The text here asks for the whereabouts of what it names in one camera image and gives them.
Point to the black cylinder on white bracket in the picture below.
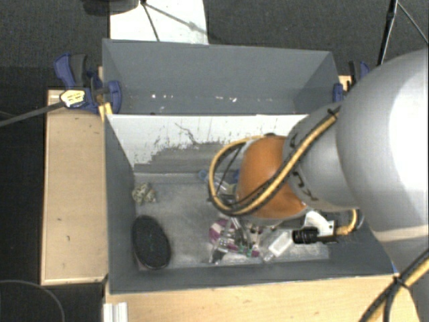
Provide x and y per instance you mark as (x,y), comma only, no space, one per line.
(305,236)

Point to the black oval case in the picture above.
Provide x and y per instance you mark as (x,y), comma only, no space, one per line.
(151,243)

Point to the pale wood board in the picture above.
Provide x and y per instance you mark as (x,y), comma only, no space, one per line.
(75,193)

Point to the speckled beige crumpled toy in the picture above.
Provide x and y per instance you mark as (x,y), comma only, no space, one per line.
(144,193)

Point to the grey metal bin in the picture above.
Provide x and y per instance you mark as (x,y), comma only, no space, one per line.
(187,79)

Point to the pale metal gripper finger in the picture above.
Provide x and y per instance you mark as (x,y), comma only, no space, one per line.
(234,243)
(222,241)

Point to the clear plastic bottle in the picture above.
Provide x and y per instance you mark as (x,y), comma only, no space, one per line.
(279,244)

